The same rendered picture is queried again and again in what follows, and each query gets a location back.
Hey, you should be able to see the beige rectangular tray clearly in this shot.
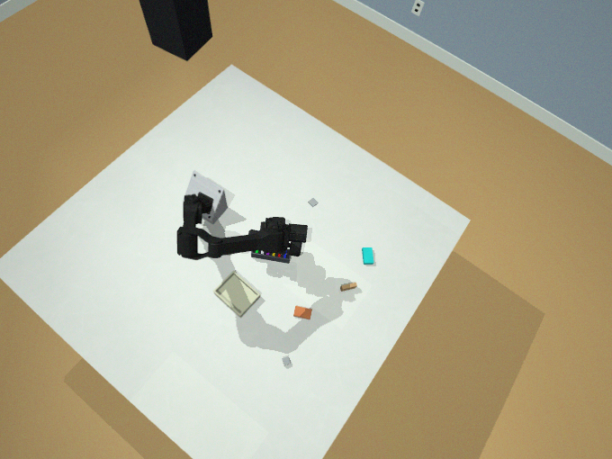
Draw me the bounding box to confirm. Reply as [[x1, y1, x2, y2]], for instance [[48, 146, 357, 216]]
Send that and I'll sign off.
[[213, 271, 260, 318]]

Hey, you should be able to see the small teal block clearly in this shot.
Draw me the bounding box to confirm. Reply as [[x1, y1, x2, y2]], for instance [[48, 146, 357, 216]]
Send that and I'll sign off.
[[362, 247, 374, 265]]

